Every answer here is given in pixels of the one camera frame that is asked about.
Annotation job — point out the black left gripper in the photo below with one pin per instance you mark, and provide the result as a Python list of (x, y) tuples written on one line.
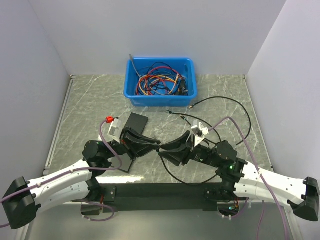
[(127, 145)]

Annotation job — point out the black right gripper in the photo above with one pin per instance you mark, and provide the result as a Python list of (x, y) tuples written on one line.
[(176, 156)]

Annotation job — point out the black network switch box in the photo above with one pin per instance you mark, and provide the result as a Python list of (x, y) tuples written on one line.
[(127, 163)]

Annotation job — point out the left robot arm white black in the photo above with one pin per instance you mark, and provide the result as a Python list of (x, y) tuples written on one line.
[(24, 199)]

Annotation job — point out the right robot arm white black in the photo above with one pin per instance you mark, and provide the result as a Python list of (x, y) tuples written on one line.
[(241, 179)]

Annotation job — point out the black flat box far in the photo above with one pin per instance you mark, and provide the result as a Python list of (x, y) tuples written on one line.
[(136, 122)]

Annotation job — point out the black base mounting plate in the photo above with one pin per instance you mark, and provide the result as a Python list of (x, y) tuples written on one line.
[(162, 196)]

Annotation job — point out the blue plastic bin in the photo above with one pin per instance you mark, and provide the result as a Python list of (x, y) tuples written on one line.
[(160, 81)]

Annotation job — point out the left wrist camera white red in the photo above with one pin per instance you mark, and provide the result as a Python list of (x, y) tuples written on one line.
[(115, 128)]

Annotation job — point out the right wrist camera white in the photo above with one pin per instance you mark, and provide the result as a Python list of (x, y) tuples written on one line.
[(199, 132)]

